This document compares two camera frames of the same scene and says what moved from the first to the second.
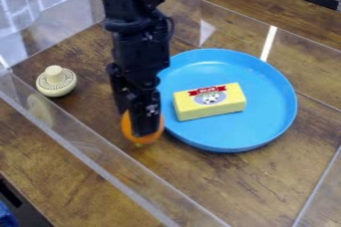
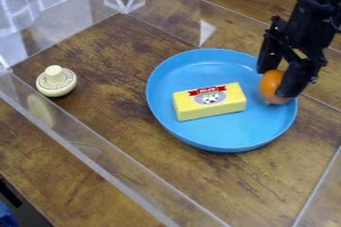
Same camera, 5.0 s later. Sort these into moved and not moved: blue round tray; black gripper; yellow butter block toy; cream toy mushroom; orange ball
Moved: black gripper; orange ball
Not moved: blue round tray; cream toy mushroom; yellow butter block toy
